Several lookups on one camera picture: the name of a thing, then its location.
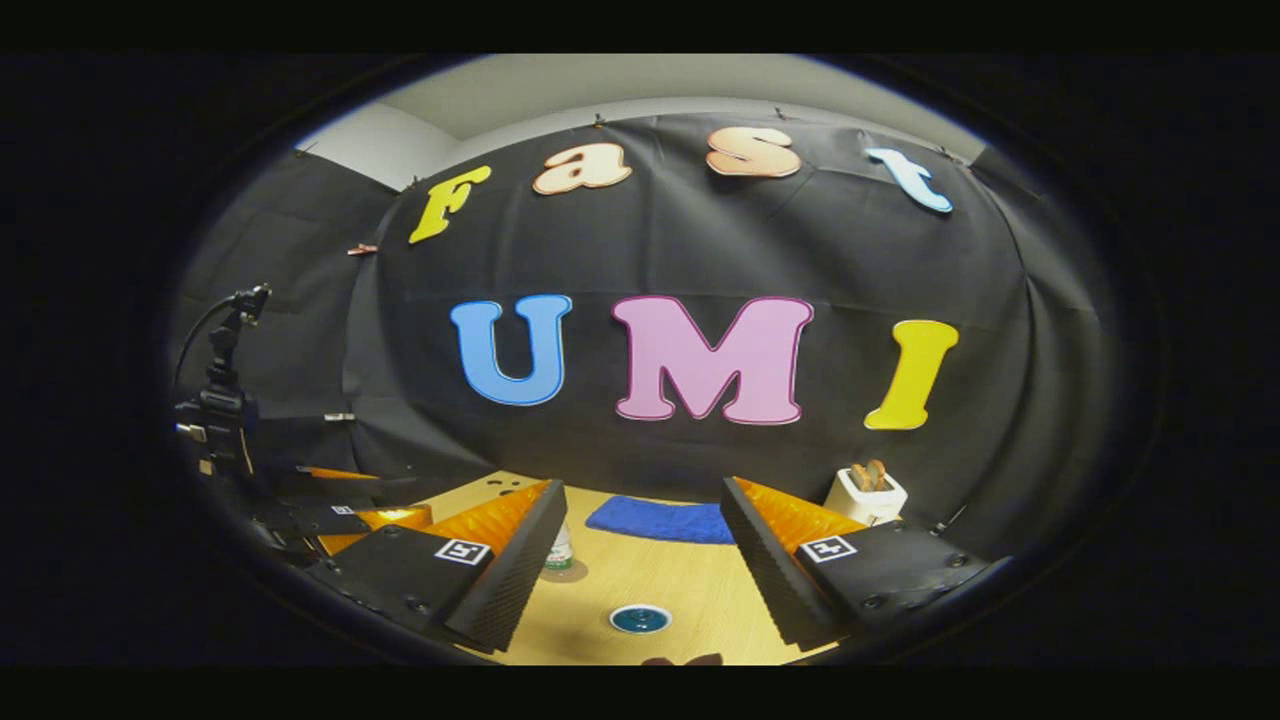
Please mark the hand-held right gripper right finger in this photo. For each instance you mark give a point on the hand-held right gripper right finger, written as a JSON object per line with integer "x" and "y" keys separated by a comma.
{"x": 765, "y": 580}

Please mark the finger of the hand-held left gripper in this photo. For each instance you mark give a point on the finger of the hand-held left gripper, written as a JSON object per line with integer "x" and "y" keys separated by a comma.
{"x": 350, "y": 490}
{"x": 320, "y": 520}

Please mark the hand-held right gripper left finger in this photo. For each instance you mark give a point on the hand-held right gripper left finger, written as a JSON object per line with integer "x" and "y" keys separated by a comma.
{"x": 515, "y": 580}

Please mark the clear plastic water bottle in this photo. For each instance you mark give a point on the clear plastic water bottle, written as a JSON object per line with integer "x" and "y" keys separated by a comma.
{"x": 560, "y": 552}

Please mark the round brown coaster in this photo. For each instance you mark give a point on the round brown coaster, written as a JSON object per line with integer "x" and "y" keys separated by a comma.
{"x": 580, "y": 574}

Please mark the green teacup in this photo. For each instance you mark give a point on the green teacup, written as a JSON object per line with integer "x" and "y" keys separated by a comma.
{"x": 640, "y": 631}

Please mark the blue towel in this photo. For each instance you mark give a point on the blue towel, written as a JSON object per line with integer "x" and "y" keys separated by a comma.
{"x": 660, "y": 520}

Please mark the white toaster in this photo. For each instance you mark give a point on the white toaster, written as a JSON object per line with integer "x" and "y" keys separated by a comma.
{"x": 870, "y": 505}

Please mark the toast slice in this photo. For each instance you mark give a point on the toast slice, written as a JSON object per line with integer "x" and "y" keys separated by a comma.
{"x": 868, "y": 475}

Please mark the black backdrop cloth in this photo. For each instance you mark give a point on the black backdrop cloth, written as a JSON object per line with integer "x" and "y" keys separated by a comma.
{"x": 650, "y": 250}

